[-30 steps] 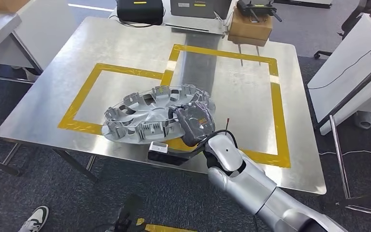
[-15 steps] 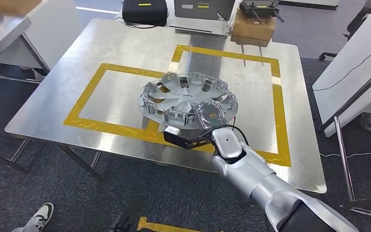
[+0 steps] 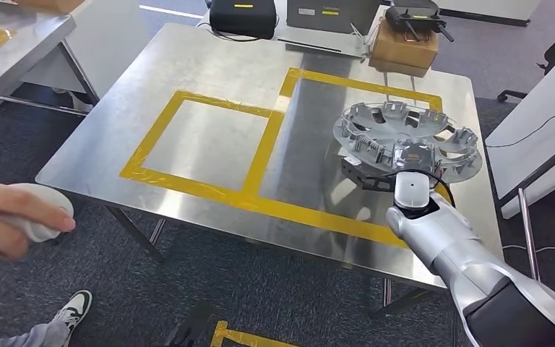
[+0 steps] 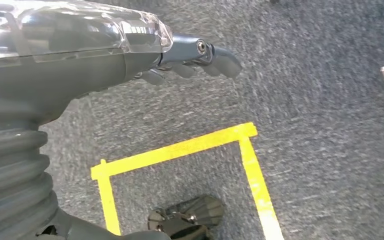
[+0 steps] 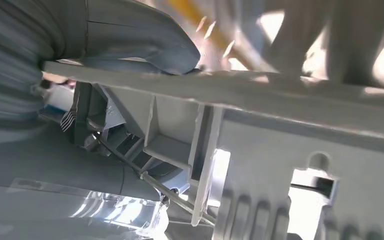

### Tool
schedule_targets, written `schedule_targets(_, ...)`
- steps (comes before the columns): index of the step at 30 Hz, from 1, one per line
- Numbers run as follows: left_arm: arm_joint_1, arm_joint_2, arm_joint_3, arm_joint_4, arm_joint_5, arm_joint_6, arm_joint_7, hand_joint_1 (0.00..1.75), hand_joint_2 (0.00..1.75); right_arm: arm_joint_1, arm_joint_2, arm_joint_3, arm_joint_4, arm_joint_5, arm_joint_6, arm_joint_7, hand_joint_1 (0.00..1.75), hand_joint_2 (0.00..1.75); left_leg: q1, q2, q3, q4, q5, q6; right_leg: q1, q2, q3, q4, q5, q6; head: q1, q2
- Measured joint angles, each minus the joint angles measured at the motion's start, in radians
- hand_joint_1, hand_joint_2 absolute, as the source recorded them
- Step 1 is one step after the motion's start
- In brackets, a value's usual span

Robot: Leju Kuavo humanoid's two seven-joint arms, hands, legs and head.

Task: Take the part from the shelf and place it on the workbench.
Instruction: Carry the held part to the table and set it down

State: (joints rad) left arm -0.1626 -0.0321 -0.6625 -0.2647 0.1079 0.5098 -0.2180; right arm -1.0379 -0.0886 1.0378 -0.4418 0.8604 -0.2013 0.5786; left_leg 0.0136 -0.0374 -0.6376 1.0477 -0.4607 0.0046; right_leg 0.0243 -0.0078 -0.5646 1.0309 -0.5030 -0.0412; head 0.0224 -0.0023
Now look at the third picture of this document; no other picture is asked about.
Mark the person's hand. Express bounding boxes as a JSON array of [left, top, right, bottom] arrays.
[[0, 178, 77, 281]]

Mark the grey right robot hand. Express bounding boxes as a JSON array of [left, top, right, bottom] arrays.
[[390, 140, 440, 175]]

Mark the grey plastic wheel cover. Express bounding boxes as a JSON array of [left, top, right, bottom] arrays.
[[332, 101, 483, 185]]

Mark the steel workbench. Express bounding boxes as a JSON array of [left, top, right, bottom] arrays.
[[35, 22, 504, 321], [0, 0, 101, 121]]

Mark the cardboard box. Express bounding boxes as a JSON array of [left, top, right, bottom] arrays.
[[368, 19, 440, 79]]

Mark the person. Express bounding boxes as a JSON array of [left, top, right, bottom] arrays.
[[0, 178, 94, 347]]

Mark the white cabinet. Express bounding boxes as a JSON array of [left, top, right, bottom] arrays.
[[19, 43, 92, 97]]

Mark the black remote with antennas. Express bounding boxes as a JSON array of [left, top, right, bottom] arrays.
[[384, 0, 455, 44]]

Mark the grey equipment box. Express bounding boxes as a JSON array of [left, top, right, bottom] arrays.
[[285, 0, 384, 35]]

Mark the black equipment case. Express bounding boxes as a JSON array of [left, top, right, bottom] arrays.
[[209, 0, 279, 40]]

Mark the yellow floor tape square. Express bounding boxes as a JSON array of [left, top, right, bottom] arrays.
[[209, 320, 302, 347]]

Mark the thin black cable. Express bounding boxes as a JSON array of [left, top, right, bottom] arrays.
[[486, 95, 555, 150]]

